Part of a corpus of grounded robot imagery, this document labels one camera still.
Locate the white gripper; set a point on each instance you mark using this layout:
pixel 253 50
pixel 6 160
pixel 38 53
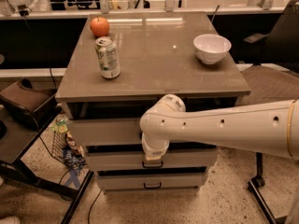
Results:
pixel 153 148

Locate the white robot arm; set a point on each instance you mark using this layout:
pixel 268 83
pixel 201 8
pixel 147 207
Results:
pixel 271 128

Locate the grey drawer cabinet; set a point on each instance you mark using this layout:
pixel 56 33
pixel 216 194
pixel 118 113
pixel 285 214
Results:
pixel 156 57

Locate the white green soda can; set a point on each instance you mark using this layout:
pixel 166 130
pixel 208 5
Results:
pixel 107 56

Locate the white ceramic bowl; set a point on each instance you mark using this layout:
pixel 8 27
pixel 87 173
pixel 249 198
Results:
pixel 211 48

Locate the orange apple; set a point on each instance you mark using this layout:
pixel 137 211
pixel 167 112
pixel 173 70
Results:
pixel 99 26

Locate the black side table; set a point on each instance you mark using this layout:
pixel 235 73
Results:
pixel 15 143

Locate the brown mesh office chair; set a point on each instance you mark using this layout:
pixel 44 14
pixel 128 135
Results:
pixel 274 78

